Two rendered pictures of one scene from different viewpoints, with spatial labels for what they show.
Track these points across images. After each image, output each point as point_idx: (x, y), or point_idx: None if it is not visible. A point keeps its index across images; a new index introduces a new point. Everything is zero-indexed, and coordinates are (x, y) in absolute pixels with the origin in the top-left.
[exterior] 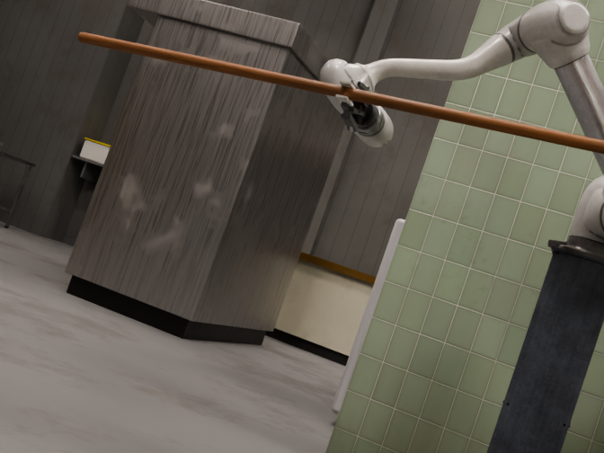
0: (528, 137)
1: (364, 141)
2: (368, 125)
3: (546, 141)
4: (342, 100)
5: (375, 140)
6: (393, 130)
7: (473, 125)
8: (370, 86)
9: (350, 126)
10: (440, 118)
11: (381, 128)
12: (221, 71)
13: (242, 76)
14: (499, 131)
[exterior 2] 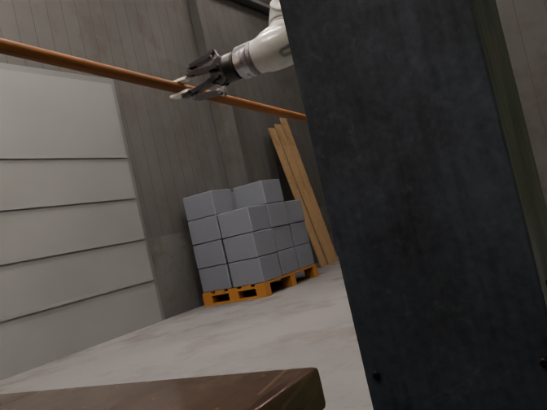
0: (45, 63)
1: (277, 70)
2: (231, 74)
3: (29, 58)
4: (177, 97)
5: (266, 67)
6: (279, 36)
7: (90, 73)
8: (274, 11)
9: (215, 95)
10: (115, 79)
11: (249, 58)
12: (244, 108)
13: (236, 106)
14: (71, 68)
